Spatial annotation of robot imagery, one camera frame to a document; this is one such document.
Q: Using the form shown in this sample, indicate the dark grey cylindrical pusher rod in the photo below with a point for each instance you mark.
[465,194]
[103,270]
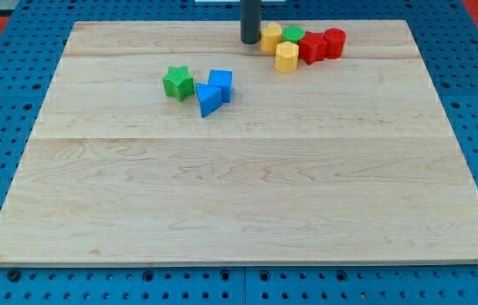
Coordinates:
[250,18]

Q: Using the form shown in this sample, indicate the yellow hexagon block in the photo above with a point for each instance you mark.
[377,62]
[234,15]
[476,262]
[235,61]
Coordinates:
[286,57]

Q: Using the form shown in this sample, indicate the blue cube block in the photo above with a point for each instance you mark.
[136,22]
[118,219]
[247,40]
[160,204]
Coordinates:
[222,79]

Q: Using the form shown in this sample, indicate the green star block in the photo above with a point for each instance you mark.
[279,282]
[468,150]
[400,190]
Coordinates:
[178,83]

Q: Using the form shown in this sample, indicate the yellow heart block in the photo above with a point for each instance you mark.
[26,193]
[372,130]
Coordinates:
[270,37]

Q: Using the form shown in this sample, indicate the green cylinder block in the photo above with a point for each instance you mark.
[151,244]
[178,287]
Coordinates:
[293,34]

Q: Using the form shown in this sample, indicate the red pentagon block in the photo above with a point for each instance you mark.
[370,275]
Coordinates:
[312,47]

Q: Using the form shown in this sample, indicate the red cylinder block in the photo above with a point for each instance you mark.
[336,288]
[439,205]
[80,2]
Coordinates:
[335,39]

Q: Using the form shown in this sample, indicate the blue triangle block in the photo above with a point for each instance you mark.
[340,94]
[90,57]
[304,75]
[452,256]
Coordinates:
[209,98]

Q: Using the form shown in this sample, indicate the light wooden board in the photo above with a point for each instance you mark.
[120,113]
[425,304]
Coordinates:
[350,161]

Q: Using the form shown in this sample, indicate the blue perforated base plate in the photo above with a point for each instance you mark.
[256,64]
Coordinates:
[30,46]

